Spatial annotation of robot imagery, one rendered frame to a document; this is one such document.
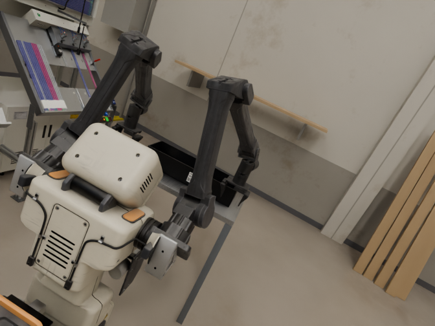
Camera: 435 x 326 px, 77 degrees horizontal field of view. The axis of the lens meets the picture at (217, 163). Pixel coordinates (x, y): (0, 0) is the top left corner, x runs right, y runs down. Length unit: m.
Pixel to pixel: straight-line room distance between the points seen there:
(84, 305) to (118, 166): 0.43
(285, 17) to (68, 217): 3.60
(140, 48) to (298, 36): 3.17
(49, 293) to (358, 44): 3.68
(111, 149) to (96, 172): 0.06
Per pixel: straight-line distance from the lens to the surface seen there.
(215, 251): 1.56
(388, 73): 3.87
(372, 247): 3.69
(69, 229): 0.74
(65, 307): 0.98
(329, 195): 3.96
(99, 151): 0.72
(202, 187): 0.77
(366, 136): 3.85
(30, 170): 0.87
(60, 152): 0.91
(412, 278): 3.87
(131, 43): 0.88
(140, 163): 0.68
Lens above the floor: 1.50
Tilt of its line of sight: 19 degrees down
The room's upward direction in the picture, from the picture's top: 24 degrees clockwise
